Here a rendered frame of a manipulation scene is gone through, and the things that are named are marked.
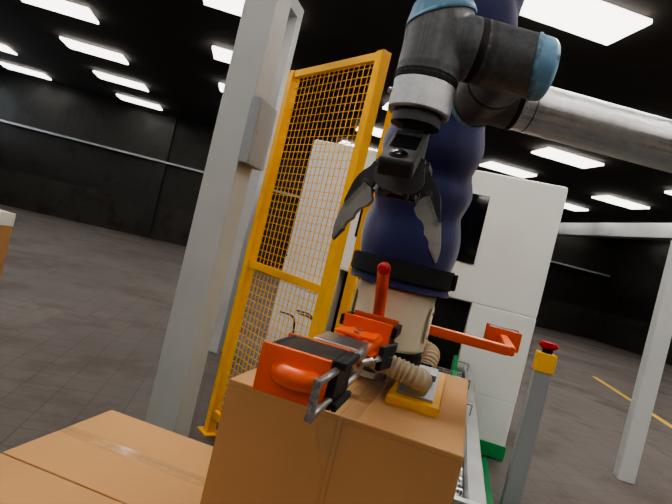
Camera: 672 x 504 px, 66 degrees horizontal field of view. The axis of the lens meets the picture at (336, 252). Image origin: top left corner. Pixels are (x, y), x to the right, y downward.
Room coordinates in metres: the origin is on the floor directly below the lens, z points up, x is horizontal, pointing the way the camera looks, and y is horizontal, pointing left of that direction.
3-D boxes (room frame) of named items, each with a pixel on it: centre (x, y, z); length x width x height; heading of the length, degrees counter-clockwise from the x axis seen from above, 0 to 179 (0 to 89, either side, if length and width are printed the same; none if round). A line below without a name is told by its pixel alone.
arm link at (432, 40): (0.74, -0.07, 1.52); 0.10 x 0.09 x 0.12; 94
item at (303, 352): (0.55, 0.00, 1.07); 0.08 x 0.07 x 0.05; 166
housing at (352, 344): (0.68, -0.04, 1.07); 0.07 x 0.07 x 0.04; 76
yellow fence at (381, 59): (2.62, 0.23, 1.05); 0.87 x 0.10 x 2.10; 38
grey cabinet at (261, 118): (2.41, 0.48, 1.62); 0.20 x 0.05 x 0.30; 166
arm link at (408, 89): (0.74, -0.06, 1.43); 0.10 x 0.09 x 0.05; 76
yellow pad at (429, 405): (1.10, -0.24, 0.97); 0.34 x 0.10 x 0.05; 166
